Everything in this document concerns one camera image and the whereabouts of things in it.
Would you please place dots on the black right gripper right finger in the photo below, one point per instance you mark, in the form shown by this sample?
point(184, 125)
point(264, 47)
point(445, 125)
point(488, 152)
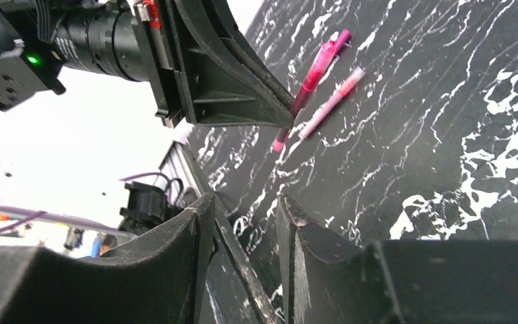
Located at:
point(327, 279)

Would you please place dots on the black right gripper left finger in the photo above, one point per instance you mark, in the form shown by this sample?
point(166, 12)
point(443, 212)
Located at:
point(38, 285)

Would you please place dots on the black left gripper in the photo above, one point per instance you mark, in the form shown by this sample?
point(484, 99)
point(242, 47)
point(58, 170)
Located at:
point(188, 83)

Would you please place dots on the red translucent pen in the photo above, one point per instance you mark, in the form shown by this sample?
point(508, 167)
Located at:
point(319, 66)

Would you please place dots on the light pink pen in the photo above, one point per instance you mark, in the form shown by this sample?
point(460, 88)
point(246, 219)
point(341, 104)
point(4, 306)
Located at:
point(337, 96)

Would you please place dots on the magenta pen cap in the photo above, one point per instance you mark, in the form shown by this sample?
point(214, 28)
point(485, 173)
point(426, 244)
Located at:
point(342, 40)

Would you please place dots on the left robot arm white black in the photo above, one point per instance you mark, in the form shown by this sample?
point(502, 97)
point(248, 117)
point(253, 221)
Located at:
point(39, 38)

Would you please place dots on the metal base rail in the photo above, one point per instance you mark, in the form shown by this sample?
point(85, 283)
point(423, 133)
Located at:
point(161, 275)

